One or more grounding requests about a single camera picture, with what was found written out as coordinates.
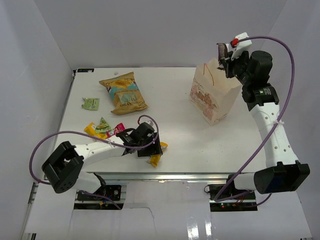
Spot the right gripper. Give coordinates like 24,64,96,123
223,49,253,86

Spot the dark brown snack bar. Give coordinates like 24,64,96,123
216,43,229,70

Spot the yellow snack bar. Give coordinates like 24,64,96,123
147,142,168,168

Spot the brown chips bag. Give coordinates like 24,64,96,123
99,72,148,116

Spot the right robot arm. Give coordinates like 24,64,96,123
217,43,310,200

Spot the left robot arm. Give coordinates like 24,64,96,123
42,122,163,200

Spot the beige paper bag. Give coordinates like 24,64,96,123
189,58,242,126

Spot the pink snack packet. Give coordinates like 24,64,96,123
106,123,126,139

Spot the green triangular snack packet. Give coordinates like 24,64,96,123
95,117,112,134

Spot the yellow snack packet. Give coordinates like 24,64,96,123
84,122,108,140

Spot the light green snack packet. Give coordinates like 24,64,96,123
81,97,100,111

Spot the blue label sticker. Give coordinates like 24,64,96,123
77,68,95,73

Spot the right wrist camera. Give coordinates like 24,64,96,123
230,32,252,61

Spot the aluminium table frame rail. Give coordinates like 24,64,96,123
43,67,270,182

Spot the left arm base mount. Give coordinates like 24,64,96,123
74,174,124,210

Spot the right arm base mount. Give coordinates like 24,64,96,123
203,184,258,213

